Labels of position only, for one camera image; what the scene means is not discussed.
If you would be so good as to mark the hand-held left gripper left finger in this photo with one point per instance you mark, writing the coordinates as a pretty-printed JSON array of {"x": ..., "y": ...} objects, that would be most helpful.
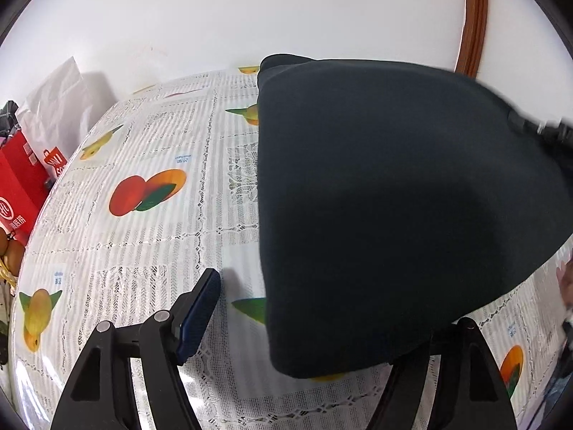
[{"x": 201, "y": 309}]

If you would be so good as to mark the person's dark clothing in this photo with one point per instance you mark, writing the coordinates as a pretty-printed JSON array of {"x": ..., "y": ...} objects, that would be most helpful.
[{"x": 565, "y": 367}]

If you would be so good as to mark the black t-shirt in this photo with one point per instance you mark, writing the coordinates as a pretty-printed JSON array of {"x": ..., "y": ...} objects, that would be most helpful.
[{"x": 380, "y": 188}]

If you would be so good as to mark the brown eggs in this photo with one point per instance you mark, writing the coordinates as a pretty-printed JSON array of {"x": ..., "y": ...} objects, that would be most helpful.
[{"x": 12, "y": 253}]

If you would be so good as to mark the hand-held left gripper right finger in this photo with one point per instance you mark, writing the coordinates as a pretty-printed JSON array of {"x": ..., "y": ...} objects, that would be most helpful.
[{"x": 474, "y": 367}]

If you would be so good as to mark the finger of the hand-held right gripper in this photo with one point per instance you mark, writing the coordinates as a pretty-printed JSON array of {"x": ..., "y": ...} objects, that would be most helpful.
[{"x": 557, "y": 133}]

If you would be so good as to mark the red paper bag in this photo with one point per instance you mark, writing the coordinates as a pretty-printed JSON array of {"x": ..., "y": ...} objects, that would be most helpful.
[{"x": 22, "y": 183}]

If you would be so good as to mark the white plastic bag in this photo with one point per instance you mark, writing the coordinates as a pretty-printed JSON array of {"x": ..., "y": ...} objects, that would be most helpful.
[{"x": 58, "y": 103}]

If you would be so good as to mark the brown wooden frame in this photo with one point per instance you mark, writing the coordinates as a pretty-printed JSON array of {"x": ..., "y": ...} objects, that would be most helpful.
[{"x": 473, "y": 13}]

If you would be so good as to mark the black device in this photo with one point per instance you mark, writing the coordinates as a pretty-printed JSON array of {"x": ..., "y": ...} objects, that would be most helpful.
[{"x": 8, "y": 118}]

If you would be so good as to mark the fruit print tablecloth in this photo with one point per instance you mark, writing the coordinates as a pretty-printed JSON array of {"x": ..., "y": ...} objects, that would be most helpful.
[{"x": 147, "y": 242}]

